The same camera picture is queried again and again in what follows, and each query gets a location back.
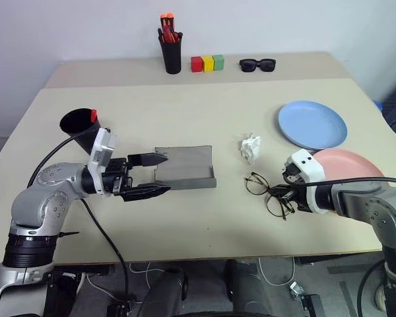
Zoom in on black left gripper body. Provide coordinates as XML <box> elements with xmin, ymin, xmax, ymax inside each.
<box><xmin>102</xmin><ymin>157</ymin><xmax>133</xmax><ymax>198</ymax></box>

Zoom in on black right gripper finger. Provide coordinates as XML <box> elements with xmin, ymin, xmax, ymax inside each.
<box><xmin>277</xmin><ymin>196</ymin><xmax>300</xmax><ymax>214</ymax></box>
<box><xmin>269</xmin><ymin>184</ymin><xmax>297</xmax><ymax>198</ymax></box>

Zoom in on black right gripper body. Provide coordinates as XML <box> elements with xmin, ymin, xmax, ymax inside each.
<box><xmin>281</xmin><ymin>164</ymin><xmax>310</xmax><ymax>213</ymax></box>

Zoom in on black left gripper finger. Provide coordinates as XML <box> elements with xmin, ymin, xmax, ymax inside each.
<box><xmin>126</xmin><ymin>152</ymin><xmax>170</xmax><ymax>168</ymax></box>
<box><xmin>119</xmin><ymin>184</ymin><xmax>172</xmax><ymax>203</ymax></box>

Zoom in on thin-framed clear glasses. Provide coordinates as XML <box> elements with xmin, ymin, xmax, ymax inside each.
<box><xmin>244</xmin><ymin>171</ymin><xmax>300</xmax><ymax>222</ymax></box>

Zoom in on black empty cup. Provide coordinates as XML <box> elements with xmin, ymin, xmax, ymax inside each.
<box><xmin>59</xmin><ymin>108</ymin><xmax>112</xmax><ymax>157</ymax></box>

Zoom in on black pen holder cup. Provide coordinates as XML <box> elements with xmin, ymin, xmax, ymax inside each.
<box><xmin>158</xmin><ymin>31</ymin><xmax>184</xmax><ymax>75</ymax></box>

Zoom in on crumpled white tissue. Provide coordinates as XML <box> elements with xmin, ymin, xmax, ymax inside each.
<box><xmin>240</xmin><ymin>132</ymin><xmax>263</xmax><ymax>165</ymax></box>

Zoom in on pink plate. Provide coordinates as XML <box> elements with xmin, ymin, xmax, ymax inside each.
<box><xmin>312</xmin><ymin>149</ymin><xmax>387</xmax><ymax>186</ymax></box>

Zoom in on blue plate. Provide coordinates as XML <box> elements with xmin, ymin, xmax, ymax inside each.
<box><xmin>277</xmin><ymin>100</ymin><xmax>348</xmax><ymax>151</ymax></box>

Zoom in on dark rounded robot leg shape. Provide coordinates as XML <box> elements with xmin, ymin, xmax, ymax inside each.
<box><xmin>223</xmin><ymin>259</ymin><xmax>269</xmax><ymax>315</ymax></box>
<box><xmin>141</xmin><ymin>267</ymin><xmax>189</xmax><ymax>317</ymax></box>

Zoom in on red cube block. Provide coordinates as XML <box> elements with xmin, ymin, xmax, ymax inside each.
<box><xmin>190</xmin><ymin>55</ymin><xmax>204</xmax><ymax>73</ymax></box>

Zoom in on yellow cube block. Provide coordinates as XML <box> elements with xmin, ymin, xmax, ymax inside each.
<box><xmin>201</xmin><ymin>55</ymin><xmax>216</xmax><ymax>73</ymax></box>

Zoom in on green cube block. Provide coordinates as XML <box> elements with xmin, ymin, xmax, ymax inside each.
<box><xmin>212</xmin><ymin>53</ymin><xmax>226</xmax><ymax>71</ymax></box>

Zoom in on black sunglasses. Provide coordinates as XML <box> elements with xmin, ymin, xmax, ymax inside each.
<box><xmin>239</xmin><ymin>58</ymin><xmax>278</xmax><ymax>74</ymax></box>

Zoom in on orange-tipped marker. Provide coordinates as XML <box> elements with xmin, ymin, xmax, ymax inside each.
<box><xmin>160</xmin><ymin>13</ymin><xmax>169</xmax><ymax>43</ymax></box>
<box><xmin>166</xmin><ymin>12</ymin><xmax>176</xmax><ymax>43</ymax></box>

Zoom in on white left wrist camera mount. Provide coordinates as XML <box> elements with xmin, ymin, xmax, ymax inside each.
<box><xmin>86</xmin><ymin>127</ymin><xmax>118</xmax><ymax>199</ymax></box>

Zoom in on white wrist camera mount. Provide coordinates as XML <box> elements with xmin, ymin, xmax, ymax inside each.
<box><xmin>284</xmin><ymin>149</ymin><xmax>328</xmax><ymax>215</ymax></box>
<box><xmin>86</xmin><ymin>127</ymin><xmax>118</xmax><ymax>199</ymax></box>

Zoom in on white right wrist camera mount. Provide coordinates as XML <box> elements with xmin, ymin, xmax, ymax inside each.
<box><xmin>284</xmin><ymin>149</ymin><xmax>328</xmax><ymax>215</ymax></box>

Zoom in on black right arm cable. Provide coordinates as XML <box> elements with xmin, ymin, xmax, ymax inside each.
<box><xmin>296</xmin><ymin>176</ymin><xmax>396</xmax><ymax>192</ymax></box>

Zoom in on white floor cable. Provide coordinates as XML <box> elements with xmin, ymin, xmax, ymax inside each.
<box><xmin>256</xmin><ymin>257</ymin><xmax>296</xmax><ymax>287</ymax></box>
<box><xmin>84</xmin><ymin>262</ymin><xmax>153</xmax><ymax>300</ymax></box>

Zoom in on metal caster bracket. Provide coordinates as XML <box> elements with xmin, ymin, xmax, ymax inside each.
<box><xmin>288</xmin><ymin>280</ymin><xmax>305</xmax><ymax>300</ymax></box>

